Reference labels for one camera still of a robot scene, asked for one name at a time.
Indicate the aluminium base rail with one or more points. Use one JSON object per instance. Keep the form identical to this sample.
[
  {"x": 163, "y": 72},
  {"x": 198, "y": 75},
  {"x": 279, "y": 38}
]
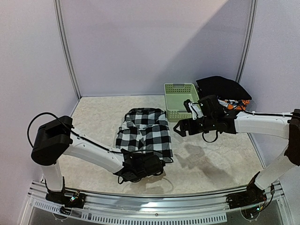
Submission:
[{"x": 208, "y": 208}]

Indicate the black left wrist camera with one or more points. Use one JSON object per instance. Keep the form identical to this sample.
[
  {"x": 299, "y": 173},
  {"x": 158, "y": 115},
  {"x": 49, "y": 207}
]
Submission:
[{"x": 148, "y": 165}]

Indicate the black white patterned garment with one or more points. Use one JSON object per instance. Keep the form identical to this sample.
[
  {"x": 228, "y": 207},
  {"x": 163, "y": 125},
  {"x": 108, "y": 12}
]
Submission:
[{"x": 146, "y": 130}]

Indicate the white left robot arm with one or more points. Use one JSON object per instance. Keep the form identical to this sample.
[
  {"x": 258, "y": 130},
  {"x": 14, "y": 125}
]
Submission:
[{"x": 59, "y": 137}]

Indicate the black t-shirt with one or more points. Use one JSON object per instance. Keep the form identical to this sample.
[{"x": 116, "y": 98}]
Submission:
[{"x": 224, "y": 89}]

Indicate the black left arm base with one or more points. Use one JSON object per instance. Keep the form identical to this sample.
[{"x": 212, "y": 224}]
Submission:
[{"x": 69, "y": 199}]

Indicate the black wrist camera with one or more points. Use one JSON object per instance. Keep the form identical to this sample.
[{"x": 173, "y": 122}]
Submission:
[
  {"x": 148, "y": 165},
  {"x": 208, "y": 106}
]

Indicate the pale green plastic laundry basket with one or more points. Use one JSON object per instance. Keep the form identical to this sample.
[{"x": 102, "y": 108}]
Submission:
[{"x": 175, "y": 95}]

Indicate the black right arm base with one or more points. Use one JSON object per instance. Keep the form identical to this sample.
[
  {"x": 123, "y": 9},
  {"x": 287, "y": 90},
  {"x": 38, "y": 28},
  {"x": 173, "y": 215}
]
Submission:
[{"x": 252, "y": 195}]

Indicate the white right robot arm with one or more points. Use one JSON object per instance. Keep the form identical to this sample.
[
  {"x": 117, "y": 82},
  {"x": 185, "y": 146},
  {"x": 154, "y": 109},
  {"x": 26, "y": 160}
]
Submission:
[{"x": 279, "y": 131}]

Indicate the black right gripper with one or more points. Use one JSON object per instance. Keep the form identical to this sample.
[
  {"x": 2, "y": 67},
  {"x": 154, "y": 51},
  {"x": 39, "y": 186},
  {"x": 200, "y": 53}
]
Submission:
[{"x": 187, "y": 127}]

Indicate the left corner wall post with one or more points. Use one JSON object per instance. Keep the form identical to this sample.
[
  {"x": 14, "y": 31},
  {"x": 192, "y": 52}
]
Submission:
[{"x": 65, "y": 48}]

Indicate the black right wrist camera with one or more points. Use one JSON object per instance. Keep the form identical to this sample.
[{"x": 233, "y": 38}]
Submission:
[{"x": 208, "y": 106}]

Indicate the corner wall post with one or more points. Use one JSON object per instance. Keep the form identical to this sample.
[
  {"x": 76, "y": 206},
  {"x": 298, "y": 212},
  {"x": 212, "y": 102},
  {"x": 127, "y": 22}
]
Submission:
[
  {"x": 65, "y": 48},
  {"x": 247, "y": 41}
]

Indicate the right corner wall post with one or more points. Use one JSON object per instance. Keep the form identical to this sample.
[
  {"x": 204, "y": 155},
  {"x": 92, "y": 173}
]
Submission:
[{"x": 247, "y": 41}]

